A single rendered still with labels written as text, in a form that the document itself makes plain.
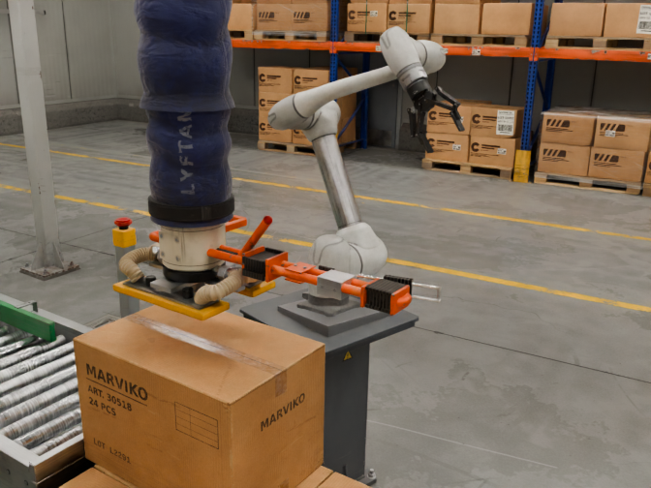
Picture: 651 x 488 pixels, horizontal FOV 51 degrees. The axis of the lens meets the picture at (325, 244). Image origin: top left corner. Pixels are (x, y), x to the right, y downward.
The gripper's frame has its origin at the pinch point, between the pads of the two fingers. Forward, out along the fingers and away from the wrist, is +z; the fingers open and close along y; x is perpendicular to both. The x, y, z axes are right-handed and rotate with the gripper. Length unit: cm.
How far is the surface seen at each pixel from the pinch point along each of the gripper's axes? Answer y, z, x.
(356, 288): 5, 37, -77
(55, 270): -360, -101, 48
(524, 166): -243, -72, 599
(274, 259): -14, 21, -79
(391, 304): 12, 44, -78
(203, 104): -6, -19, -86
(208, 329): -58, 26, -72
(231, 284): -26, 22, -85
